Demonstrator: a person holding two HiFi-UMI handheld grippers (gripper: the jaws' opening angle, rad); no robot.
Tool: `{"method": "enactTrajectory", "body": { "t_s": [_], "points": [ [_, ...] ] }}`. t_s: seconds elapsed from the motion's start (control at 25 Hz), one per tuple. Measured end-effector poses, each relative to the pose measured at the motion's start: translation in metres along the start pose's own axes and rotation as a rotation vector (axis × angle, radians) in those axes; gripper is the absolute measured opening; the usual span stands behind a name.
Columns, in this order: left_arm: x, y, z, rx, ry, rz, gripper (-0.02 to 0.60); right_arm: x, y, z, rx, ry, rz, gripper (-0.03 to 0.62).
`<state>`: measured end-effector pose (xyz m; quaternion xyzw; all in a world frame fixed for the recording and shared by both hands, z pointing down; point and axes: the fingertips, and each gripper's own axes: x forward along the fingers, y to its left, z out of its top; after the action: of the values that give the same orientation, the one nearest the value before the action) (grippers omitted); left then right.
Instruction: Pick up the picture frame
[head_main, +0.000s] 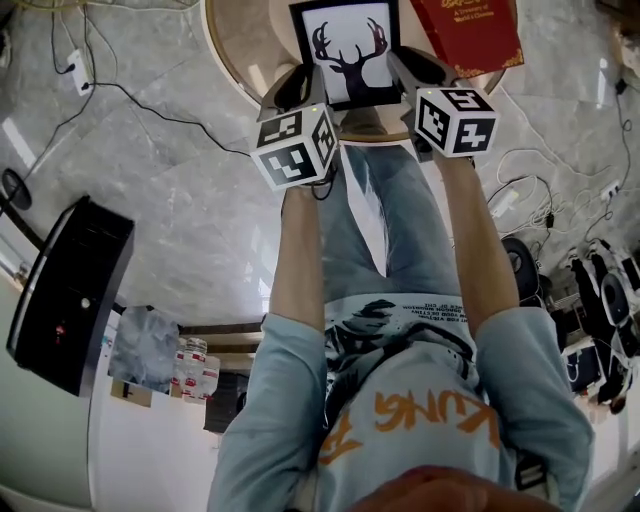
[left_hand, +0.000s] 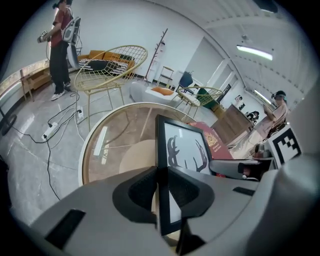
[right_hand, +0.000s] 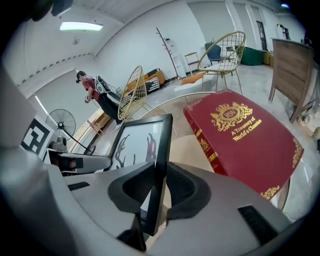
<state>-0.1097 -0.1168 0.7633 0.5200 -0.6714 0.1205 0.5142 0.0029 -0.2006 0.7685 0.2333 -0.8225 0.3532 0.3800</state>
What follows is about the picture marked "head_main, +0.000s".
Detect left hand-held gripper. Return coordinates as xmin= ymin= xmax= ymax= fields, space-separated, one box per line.
xmin=248 ymin=62 xmax=342 ymax=193

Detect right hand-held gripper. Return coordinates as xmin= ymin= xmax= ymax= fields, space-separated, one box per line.
xmin=384 ymin=45 xmax=502 ymax=164

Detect framed deer picture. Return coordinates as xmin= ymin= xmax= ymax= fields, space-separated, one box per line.
xmin=288 ymin=0 xmax=407 ymax=113

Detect person's right forearm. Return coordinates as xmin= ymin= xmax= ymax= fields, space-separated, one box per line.
xmin=434 ymin=154 xmax=522 ymax=337

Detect person's left forearm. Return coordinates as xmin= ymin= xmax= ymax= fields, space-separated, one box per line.
xmin=269 ymin=184 xmax=332 ymax=335

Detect red hardcover book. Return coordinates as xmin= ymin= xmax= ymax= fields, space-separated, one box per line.
xmin=409 ymin=0 xmax=526 ymax=80

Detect round wooden side table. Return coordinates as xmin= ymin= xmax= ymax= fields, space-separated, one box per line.
xmin=203 ymin=0 xmax=507 ymax=147

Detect light blue jeans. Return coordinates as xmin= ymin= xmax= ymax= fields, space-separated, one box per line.
xmin=319 ymin=143 xmax=464 ymax=314

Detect black round stool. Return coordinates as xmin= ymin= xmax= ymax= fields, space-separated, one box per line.
xmin=500 ymin=236 xmax=543 ymax=308

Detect grey black spare gripper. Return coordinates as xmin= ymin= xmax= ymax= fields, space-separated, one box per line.
xmin=559 ymin=329 xmax=640 ymax=416
xmin=567 ymin=239 xmax=640 ymax=331

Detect clear water bottle red label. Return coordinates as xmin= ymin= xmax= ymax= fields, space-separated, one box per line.
xmin=181 ymin=336 xmax=207 ymax=404
xmin=171 ymin=349 xmax=189 ymax=399
xmin=199 ymin=354 xmax=222 ymax=402

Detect clear plastic bag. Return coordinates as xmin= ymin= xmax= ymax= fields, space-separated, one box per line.
xmin=106 ymin=305 xmax=182 ymax=397

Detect black standing fan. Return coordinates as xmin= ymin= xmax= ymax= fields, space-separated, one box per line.
xmin=0 ymin=168 xmax=46 ymax=251

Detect black computer case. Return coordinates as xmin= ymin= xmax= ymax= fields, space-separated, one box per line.
xmin=5 ymin=194 xmax=137 ymax=399

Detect black crate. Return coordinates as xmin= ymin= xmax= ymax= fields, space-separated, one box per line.
xmin=201 ymin=369 xmax=252 ymax=434

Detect light blue printed shirt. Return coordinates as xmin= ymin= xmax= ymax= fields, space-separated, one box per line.
xmin=207 ymin=293 xmax=597 ymax=512

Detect brown cardboard box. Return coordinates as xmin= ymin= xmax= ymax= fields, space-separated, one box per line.
xmin=109 ymin=376 xmax=154 ymax=409

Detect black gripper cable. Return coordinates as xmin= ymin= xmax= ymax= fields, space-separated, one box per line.
xmin=84 ymin=79 xmax=254 ymax=156

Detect grey harness strap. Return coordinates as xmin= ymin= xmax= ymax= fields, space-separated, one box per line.
xmin=514 ymin=451 xmax=562 ymax=507

